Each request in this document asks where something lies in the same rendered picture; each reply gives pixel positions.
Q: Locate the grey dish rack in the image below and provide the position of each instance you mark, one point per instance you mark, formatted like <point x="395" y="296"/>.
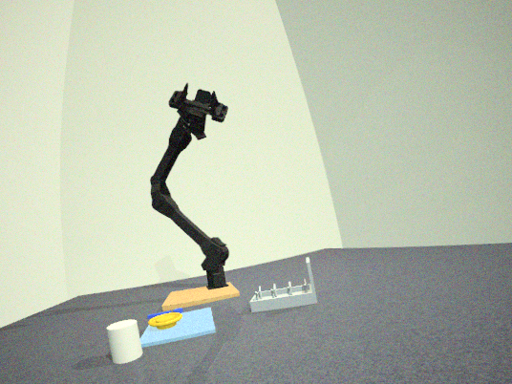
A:
<point x="285" y="297"/>

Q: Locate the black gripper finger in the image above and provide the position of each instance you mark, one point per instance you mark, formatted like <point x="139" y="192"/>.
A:
<point x="181" y="96"/>
<point x="216" y="106"/>

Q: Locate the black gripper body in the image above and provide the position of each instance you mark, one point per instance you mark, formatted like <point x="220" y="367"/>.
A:
<point x="198" y="111"/>

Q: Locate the white cylinder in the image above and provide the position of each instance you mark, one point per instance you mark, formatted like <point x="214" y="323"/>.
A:
<point x="124" y="341"/>

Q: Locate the light blue flat mat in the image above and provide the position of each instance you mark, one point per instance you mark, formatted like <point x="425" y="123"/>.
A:
<point x="192" y="324"/>

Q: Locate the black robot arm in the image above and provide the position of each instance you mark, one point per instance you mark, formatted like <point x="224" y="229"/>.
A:
<point x="214" y="250"/>

